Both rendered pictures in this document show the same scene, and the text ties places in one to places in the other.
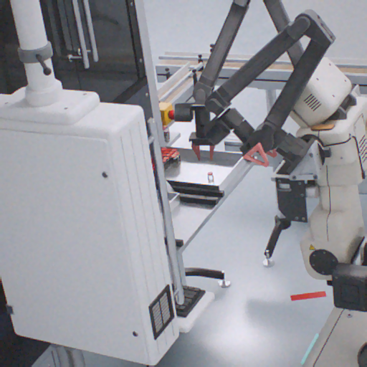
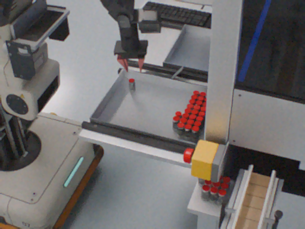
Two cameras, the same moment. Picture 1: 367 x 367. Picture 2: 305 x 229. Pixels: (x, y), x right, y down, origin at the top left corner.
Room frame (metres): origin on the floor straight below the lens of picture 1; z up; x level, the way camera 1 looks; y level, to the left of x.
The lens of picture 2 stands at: (4.33, -0.20, 1.93)
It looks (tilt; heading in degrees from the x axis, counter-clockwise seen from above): 43 degrees down; 172
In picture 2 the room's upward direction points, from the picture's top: 2 degrees counter-clockwise
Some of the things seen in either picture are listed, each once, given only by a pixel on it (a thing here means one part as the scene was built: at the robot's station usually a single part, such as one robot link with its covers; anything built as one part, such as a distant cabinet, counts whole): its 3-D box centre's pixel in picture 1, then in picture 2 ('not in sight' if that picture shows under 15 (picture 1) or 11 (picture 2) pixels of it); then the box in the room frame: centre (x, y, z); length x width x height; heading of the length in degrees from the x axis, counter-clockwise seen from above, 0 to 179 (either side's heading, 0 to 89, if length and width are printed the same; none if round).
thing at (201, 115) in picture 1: (201, 115); (130, 24); (3.11, -0.10, 1.15); 0.07 x 0.06 x 0.07; 75
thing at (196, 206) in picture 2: (158, 139); (217, 198); (3.58, 0.07, 0.87); 0.14 x 0.13 x 0.02; 60
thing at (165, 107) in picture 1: (162, 114); (207, 160); (3.54, 0.04, 0.99); 0.08 x 0.07 x 0.07; 60
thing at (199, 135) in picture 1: (203, 130); (130, 41); (3.11, -0.10, 1.09); 0.10 x 0.07 x 0.07; 76
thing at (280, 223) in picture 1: (283, 228); not in sight; (4.07, -0.46, 0.07); 0.50 x 0.08 x 0.14; 150
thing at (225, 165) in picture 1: (191, 168); (155, 107); (3.21, -0.04, 0.90); 0.34 x 0.26 x 0.04; 60
